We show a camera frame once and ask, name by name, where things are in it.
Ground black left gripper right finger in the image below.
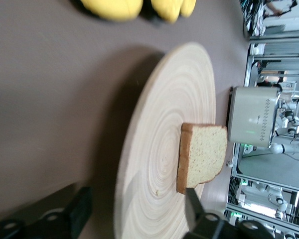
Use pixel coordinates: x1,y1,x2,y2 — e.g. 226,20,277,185
184,187,275,239

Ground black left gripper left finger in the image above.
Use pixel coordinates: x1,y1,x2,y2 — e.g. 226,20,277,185
0,186,93,239

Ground brown-crusted bread slice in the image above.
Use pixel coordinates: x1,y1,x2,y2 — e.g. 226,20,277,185
176,122,228,195

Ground round pale wooden plate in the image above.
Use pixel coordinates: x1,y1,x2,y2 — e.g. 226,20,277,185
113,41,217,239

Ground cream and chrome toaster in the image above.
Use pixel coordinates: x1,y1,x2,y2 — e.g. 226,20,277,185
226,85,283,149

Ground yellow bananas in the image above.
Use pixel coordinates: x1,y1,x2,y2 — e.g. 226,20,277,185
72,0,144,23

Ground yellow quilted oven mitt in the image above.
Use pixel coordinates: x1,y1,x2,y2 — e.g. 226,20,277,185
149,0,198,24

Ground white toaster power cable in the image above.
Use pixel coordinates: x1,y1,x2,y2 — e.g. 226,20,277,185
226,149,236,169

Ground background aluminium frame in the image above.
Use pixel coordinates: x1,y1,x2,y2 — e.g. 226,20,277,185
225,37,299,239

